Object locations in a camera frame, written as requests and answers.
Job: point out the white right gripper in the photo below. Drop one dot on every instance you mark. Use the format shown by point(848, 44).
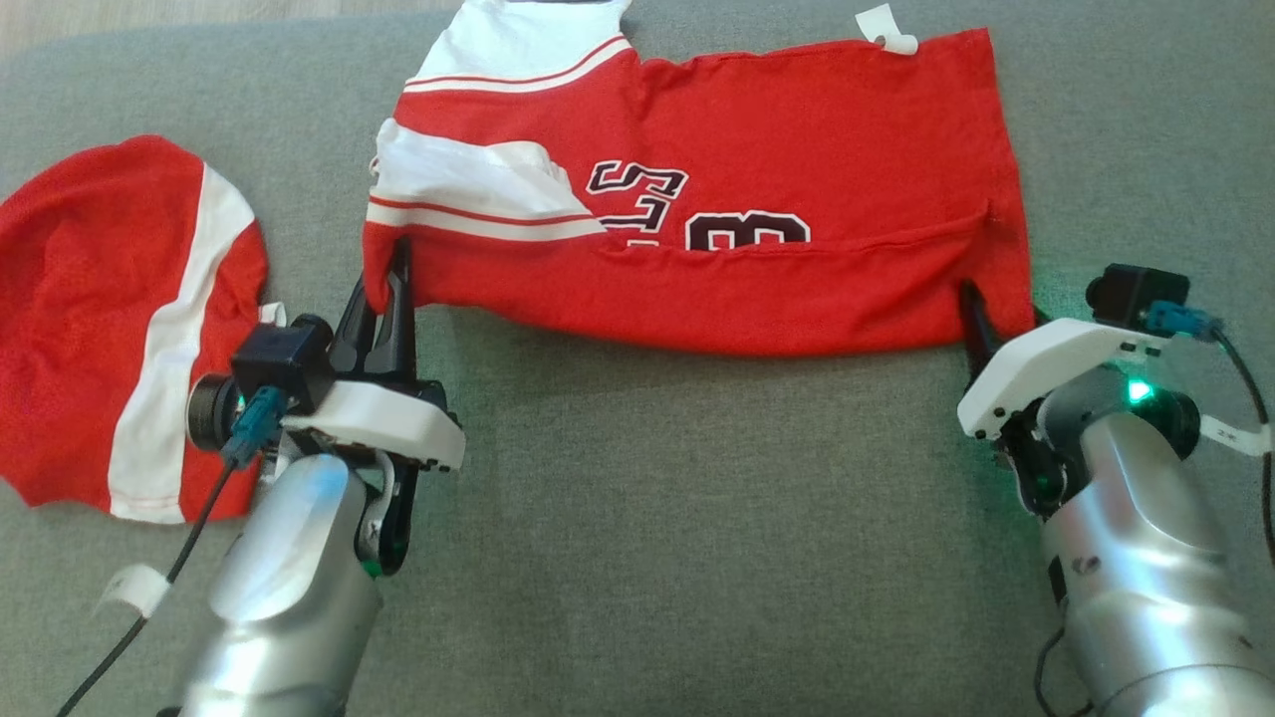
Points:
point(1026, 368)

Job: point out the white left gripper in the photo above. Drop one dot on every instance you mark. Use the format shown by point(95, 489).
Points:
point(388, 423)

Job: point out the red jersey with number print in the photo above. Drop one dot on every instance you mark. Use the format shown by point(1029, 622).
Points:
point(797, 129)

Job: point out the red shorts with white stripe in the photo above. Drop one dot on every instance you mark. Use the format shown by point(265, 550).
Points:
point(90, 319)

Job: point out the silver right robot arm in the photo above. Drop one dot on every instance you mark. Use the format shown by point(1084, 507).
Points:
point(1146, 558)

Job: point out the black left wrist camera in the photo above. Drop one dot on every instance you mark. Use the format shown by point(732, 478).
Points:
point(279, 363)

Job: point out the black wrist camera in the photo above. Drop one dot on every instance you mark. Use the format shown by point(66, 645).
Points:
point(279, 363)
point(1136, 289)

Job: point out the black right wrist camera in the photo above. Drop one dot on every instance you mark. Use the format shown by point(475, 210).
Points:
point(1136, 289)

